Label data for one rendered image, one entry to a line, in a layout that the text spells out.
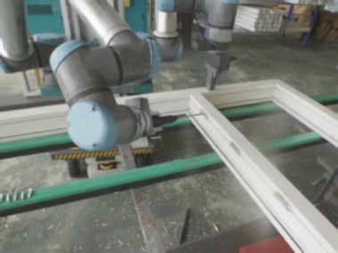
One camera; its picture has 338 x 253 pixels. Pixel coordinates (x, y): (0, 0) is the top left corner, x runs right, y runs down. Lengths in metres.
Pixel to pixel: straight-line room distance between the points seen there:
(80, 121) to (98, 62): 0.12
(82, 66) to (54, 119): 0.38
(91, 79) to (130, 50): 0.12
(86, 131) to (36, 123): 0.42
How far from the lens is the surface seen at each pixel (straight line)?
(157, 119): 0.73
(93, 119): 0.43
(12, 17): 1.14
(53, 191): 0.66
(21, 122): 0.85
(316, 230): 0.57
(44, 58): 1.43
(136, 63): 0.53
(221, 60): 0.85
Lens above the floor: 1.34
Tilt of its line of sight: 35 degrees down
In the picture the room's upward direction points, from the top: 4 degrees clockwise
